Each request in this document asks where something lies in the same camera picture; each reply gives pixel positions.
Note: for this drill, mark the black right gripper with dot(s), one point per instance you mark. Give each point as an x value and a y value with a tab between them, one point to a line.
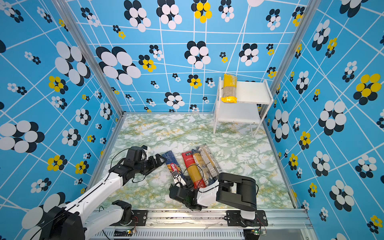
171	189

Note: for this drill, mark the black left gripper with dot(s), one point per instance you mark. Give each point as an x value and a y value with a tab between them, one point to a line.
154	166

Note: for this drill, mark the blue Barilla spaghetti bag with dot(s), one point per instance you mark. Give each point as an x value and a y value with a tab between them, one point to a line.
174	167

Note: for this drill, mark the yellow spaghetti bag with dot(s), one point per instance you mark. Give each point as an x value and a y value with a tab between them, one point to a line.
229	94

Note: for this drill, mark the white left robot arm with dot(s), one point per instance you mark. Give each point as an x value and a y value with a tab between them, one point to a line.
77	220

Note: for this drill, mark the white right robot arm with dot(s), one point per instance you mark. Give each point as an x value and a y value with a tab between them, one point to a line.
236	191

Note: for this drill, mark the white two-tier shelf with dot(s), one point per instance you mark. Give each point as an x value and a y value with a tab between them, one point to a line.
254	99

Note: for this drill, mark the red spaghetti bag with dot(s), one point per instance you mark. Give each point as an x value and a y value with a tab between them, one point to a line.
193	170

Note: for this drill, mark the dark blue clear spaghetti bag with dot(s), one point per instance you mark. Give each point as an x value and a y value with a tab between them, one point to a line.
206	175

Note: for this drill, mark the clear striped spaghetti bag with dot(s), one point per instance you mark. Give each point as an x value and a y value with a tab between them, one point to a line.
210	161

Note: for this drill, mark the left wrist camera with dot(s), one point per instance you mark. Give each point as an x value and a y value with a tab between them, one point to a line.
135	155

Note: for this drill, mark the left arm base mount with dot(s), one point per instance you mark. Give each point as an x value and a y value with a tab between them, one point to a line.
139	219

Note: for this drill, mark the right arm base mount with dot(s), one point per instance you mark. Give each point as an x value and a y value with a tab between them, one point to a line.
241	218

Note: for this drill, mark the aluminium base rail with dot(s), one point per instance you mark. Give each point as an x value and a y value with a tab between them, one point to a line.
209	224

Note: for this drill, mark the left aluminium corner post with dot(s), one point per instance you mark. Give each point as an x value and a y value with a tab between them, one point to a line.
80	40

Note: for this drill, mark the aluminium corner post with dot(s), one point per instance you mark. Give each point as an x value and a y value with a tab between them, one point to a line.
309	13
80	40

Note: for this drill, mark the right aluminium corner post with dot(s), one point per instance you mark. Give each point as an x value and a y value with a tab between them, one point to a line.
309	13

